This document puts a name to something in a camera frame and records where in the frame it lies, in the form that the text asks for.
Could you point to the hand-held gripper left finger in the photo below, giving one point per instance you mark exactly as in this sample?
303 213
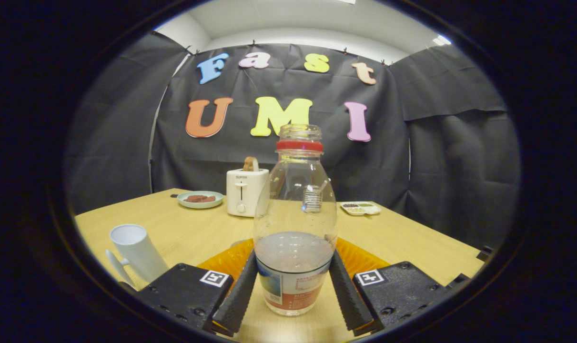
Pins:
236 300

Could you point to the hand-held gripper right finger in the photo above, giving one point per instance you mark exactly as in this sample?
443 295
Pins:
350 300

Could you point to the clear plastic juice bottle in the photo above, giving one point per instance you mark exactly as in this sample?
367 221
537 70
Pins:
295 267

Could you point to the white cup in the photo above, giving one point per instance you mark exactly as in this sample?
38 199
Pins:
138 252

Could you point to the wooden table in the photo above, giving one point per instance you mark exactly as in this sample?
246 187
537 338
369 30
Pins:
197 233

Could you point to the white divided snack tray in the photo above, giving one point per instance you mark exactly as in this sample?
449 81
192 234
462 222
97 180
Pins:
359 208

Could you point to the brown meat slice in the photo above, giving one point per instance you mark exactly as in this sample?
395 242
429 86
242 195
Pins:
193 198
209 199

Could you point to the pale green plate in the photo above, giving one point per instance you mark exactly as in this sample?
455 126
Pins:
193 205

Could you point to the white toaster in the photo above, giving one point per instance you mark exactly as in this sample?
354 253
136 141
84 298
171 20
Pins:
243 195

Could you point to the brown toast slice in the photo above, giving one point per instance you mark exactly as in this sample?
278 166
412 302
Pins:
250 164

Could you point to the ceiling light panel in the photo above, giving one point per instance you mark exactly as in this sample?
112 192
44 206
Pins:
441 40

